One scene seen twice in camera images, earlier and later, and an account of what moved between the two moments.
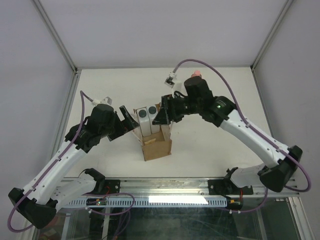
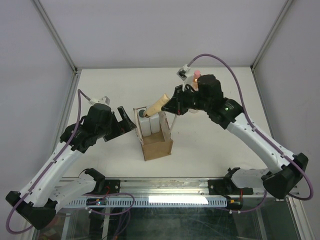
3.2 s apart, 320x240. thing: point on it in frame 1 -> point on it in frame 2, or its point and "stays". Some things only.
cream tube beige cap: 150,141 -> 157,106
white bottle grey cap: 152,110 stays
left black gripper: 128,121 stays
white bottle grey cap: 144,118 stays
